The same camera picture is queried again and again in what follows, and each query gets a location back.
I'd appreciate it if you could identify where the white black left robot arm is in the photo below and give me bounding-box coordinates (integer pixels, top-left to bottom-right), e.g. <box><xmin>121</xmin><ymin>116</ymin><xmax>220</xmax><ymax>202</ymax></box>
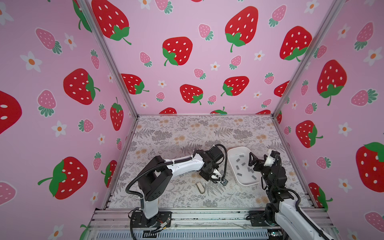
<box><xmin>126</xmin><ymin>144</ymin><xmax>228</xmax><ymax>220</ymax></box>

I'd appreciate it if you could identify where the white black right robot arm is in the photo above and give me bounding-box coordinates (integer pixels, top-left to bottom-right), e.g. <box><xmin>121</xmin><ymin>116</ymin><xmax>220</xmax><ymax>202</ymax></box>
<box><xmin>246</xmin><ymin>151</ymin><xmax>333</xmax><ymax>240</ymax></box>

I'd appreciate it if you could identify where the white plastic tray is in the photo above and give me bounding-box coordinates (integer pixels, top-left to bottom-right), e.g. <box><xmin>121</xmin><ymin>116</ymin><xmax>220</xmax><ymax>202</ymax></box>
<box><xmin>228</xmin><ymin>147</ymin><xmax>262</xmax><ymax>187</ymax></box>

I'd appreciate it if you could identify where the beige eraser block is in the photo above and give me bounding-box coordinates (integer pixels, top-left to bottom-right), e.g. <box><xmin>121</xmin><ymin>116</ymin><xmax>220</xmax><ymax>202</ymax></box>
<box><xmin>196</xmin><ymin>182</ymin><xmax>205</xmax><ymax>194</ymax></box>

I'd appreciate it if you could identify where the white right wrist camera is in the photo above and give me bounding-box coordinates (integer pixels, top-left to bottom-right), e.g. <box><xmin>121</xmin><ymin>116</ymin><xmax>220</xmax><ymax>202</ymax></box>
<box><xmin>264</xmin><ymin>149</ymin><xmax>276</xmax><ymax>167</ymax></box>

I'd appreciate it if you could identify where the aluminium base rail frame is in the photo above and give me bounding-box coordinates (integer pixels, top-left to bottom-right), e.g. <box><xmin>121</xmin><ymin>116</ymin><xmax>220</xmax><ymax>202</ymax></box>
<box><xmin>85</xmin><ymin>206</ymin><xmax>340</xmax><ymax>240</ymax></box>

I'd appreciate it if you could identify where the aluminium corner post right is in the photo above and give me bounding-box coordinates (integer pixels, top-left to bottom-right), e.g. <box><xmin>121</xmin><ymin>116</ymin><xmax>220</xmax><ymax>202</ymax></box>
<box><xmin>272</xmin><ymin>0</ymin><xmax>348</xmax><ymax>118</ymax></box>

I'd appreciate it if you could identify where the aluminium corner post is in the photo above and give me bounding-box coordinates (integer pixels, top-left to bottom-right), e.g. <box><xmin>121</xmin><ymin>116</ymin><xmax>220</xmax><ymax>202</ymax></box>
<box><xmin>78</xmin><ymin>0</ymin><xmax>139</xmax><ymax>117</ymax></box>
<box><xmin>272</xmin><ymin>0</ymin><xmax>348</xmax><ymax>118</ymax></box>

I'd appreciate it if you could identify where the aluminium corner post left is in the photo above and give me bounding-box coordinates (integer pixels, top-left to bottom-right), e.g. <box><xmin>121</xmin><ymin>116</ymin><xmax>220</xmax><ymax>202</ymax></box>
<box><xmin>78</xmin><ymin>0</ymin><xmax>139</xmax><ymax>117</ymax></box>

